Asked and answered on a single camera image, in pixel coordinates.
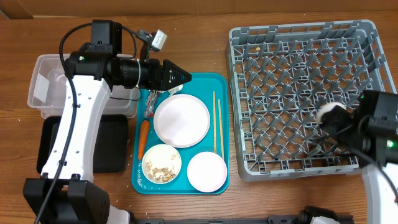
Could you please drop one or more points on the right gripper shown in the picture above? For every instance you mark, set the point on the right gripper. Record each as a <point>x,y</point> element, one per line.
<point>331,124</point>

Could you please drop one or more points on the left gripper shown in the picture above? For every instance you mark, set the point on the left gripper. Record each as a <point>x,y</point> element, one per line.
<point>163,72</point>

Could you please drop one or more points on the white cup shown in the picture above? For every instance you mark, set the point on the white cup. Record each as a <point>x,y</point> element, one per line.
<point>327,108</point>

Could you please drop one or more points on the red snack wrapper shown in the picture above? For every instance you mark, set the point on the red snack wrapper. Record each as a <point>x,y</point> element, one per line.
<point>150,103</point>

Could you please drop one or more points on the large white plate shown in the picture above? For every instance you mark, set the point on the large white plate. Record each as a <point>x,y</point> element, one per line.
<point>181,120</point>

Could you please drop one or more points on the wooden chopstick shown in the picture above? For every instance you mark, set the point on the wooden chopstick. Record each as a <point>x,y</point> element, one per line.
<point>214,124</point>
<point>221,129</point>

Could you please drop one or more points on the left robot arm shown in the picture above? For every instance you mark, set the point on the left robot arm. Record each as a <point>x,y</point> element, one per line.
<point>65,191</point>

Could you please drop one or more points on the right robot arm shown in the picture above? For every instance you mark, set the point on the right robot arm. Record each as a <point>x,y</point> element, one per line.
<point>369,133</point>

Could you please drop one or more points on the orange carrot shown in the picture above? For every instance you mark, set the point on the orange carrot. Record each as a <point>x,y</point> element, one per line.
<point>143,134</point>

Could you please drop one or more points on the teal plastic tray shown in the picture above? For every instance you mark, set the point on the teal plastic tray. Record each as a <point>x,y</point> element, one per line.
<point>212,90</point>

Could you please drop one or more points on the grey dish rack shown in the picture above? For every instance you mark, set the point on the grey dish rack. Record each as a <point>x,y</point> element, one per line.
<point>279,76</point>

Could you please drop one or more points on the white bowl with peanuts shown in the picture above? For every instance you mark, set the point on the white bowl with peanuts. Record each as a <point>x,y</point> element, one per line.
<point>161,164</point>

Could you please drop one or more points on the black plastic tray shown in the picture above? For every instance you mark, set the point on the black plastic tray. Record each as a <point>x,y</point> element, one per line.
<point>110,148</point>

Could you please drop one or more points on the clear plastic bin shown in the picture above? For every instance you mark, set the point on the clear plastic bin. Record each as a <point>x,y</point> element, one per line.
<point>48,89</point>

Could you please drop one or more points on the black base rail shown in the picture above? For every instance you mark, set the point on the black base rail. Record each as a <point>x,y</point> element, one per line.
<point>278,219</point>

